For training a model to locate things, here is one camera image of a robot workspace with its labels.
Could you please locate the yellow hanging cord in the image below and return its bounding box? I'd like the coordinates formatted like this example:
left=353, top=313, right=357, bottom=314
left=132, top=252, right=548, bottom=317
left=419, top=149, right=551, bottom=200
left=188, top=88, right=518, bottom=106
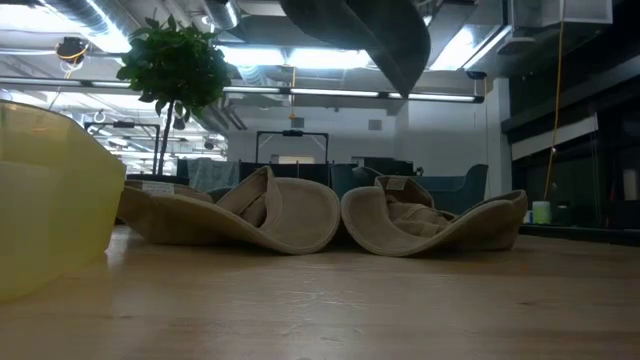
left=543, top=0, right=565, bottom=201

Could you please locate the black distant station frame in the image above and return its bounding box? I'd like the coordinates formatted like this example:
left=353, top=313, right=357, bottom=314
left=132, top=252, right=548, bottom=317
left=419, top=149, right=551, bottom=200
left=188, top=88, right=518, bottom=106
left=254, top=129, right=331, bottom=166

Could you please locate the beige cap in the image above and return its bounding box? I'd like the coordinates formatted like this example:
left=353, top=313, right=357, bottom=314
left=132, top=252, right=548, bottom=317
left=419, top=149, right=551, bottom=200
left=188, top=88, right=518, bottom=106
left=341, top=174, right=529, bottom=258
left=215, top=165, right=284, bottom=229
left=117, top=177, right=342, bottom=256

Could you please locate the green plant in black pot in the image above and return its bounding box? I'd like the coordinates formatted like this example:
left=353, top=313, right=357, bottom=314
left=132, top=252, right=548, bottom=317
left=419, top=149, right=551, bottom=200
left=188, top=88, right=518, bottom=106
left=115, top=13, right=235, bottom=187

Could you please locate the long ceiling light bar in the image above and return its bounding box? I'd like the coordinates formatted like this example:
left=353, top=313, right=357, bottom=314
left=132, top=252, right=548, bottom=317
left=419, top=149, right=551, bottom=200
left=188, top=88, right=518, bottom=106
left=0, top=74, right=485, bottom=104

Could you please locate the yellow black cord reel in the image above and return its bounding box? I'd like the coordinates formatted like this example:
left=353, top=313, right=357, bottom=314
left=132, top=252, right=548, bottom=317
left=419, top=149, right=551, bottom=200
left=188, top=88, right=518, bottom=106
left=54, top=36, right=90, bottom=65

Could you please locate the silver ventilation duct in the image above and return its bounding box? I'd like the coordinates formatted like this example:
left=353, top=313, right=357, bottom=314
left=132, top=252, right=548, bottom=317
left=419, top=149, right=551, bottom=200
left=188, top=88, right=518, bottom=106
left=202, top=0, right=242, bottom=31

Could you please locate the yellow plastic bin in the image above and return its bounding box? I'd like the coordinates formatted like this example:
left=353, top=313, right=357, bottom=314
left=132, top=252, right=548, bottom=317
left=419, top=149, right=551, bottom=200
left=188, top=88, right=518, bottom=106
left=0, top=98, right=127, bottom=304

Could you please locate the black aluminium table frame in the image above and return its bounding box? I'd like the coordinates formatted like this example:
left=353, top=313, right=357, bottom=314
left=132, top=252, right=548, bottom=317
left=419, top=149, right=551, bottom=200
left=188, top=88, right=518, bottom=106
left=519, top=223, right=640, bottom=247

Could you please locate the white green container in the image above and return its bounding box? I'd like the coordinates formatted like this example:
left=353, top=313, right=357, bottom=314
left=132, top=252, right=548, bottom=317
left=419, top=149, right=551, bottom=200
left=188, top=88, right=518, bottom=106
left=531, top=199, right=552, bottom=226

